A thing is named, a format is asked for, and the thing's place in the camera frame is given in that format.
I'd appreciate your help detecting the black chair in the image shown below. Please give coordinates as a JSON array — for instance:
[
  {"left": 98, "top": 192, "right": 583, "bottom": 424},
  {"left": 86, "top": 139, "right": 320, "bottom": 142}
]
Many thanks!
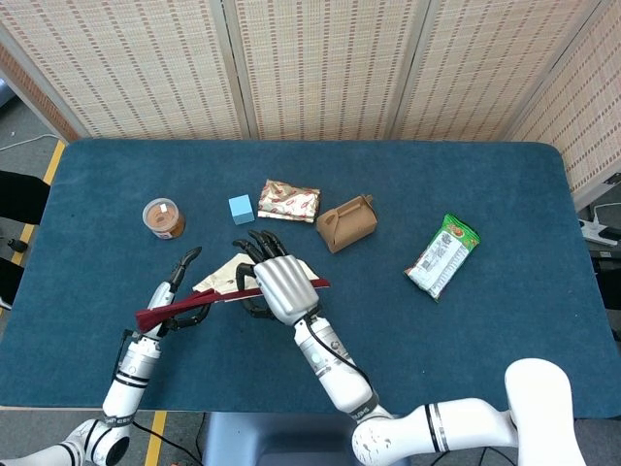
[{"left": 0, "top": 169, "right": 52, "bottom": 227}]

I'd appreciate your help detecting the light blue cube block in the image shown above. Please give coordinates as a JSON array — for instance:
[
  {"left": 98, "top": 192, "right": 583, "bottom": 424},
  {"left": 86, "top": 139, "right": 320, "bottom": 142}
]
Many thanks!
[{"left": 228, "top": 194, "right": 256, "bottom": 226}]

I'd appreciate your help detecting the brown kraft gable box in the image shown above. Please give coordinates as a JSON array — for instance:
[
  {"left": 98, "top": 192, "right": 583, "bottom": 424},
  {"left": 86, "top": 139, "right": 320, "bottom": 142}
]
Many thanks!
[{"left": 315, "top": 194, "right": 379, "bottom": 254}]

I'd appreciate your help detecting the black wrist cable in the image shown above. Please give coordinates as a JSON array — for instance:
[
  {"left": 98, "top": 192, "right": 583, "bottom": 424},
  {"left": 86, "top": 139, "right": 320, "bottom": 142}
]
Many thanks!
[{"left": 303, "top": 317, "right": 376, "bottom": 398}]

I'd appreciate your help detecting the gold foil snack packet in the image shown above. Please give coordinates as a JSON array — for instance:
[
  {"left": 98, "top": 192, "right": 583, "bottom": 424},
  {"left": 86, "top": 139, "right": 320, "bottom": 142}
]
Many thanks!
[{"left": 256, "top": 179, "right": 322, "bottom": 224}]

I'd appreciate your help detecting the blue felt table cover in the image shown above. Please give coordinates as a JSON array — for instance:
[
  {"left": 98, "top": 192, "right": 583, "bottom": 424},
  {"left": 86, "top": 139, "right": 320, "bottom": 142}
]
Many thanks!
[{"left": 0, "top": 139, "right": 621, "bottom": 419}]

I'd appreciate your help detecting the woven bamboo screen panel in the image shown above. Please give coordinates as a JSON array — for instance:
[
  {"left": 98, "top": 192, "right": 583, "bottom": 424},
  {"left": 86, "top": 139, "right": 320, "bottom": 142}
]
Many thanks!
[
  {"left": 222, "top": 0, "right": 433, "bottom": 142},
  {"left": 0, "top": 0, "right": 251, "bottom": 142},
  {"left": 0, "top": 41, "right": 82, "bottom": 143},
  {"left": 507, "top": 0, "right": 621, "bottom": 210},
  {"left": 390, "top": 0, "right": 603, "bottom": 143}
]

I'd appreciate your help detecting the white power adapter with cable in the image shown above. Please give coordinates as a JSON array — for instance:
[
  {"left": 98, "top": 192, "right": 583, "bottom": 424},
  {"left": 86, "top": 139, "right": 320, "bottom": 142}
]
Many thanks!
[{"left": 579, "top": 217, "right": 621, "bottom": 247}]

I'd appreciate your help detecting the green white snack bag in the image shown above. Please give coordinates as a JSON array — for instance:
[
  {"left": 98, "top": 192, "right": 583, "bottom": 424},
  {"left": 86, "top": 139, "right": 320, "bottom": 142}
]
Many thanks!
[{"left": 404, "top": 213, "right": 481, "bottom": 303}]

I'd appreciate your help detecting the white floor cable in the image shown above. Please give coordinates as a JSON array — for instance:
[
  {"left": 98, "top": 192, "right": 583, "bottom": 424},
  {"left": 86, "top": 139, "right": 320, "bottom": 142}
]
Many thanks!
[{"left": 0, "top": 133, "right": 60, "bottom": 152}]

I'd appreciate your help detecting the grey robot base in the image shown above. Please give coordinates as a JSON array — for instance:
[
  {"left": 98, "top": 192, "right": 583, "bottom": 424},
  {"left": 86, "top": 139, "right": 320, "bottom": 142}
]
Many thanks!
[{"left": 201, "top": 412, "right": 370, "bottom": 466}]

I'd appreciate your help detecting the clear plastic jar of snacks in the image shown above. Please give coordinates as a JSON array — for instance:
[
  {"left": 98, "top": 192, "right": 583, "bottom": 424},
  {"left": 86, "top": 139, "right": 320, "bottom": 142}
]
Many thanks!
[{"left": 142, "top": 197, "right": 187, "bottom": 241}]

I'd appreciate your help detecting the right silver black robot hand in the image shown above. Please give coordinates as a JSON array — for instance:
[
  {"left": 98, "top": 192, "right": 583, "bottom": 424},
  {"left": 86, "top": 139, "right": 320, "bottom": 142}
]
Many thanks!
[{"left": 232, "top": 229, "right": 322, "bottom": 325}]

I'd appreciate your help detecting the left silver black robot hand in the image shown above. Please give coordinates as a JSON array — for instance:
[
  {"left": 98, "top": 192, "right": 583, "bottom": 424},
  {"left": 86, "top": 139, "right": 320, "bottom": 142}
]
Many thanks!
[{"left": 129, "top": 246, "right": 213, "bottom": 344}]

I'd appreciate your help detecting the black floor cable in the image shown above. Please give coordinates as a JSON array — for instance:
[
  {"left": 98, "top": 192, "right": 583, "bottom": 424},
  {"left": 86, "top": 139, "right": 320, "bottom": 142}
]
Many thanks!
[{"left": 130, "top": 420, "right": 205, "bottom": 466}]

